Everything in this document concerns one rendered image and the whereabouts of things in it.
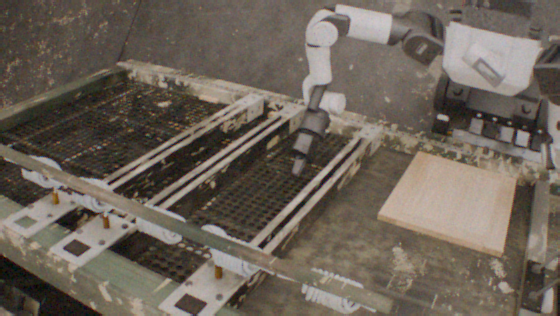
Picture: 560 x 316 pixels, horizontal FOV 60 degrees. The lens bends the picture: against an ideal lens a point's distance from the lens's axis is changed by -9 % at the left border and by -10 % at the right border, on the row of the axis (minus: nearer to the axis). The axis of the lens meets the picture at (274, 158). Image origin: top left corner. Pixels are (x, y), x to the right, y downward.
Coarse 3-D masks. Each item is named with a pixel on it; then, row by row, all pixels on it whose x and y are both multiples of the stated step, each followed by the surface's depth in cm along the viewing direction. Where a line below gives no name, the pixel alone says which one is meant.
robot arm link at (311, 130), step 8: (304, 120) 166; (312, 120) 165; (320, 120) 165; (304, 128) 165; (312, 128) 164; (320, 128) 164; (304, 136) 163; (312, 136) 163; (320, 136) 166; (296, 144) 161; (304, 144) 162; (312, 144) 164; (296, 152) 164; (304, 152) 161; (312, 152) 166; (312, 160) 167
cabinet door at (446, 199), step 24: (408, 168) 177; (432, 168) 179; (456, 168) 179; (408, 192) 162; (432, 192) 164; (456, 192) 165; (480, 192) 166; (504, 192) 166; (384, 216) 150; (408, 216) 150; (432, 216) 151; (456, 216) 152; (480, 216) 153; (504, 216) 153; (456, 240) 142; (480, 240) 141; (504, 240) 141
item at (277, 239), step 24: (360, 144) 185; (336, 168) 166; (312, 192) 151; (336, 192) 159; (288, 216) 139; (312, 216) 145; (192, 240) 97; (264, 240) 128; (288, 240) 132; (192, 288) 105; (216, 288) 105; (240, 288) 113; (168, 312) 98; (216, 312) 100
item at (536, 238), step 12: (540, 192) 163; (540, 204) 156; (540, 216) 150; (528, 228) 150; (540, 228) 144; (528, 240) 141; (540, 240) 138; (528, 252) 133; (540, 252) 133; (516, 312) 117; (528, 312) 112
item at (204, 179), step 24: (288, 120) 194; (240, 144) 173; (264, 144) 181; (216, 168) 157; (240, 168) 169; (168, 192) 143; (192, 192) 147; (96, 240) 116; (120, 240) 123; (144, 240) 131
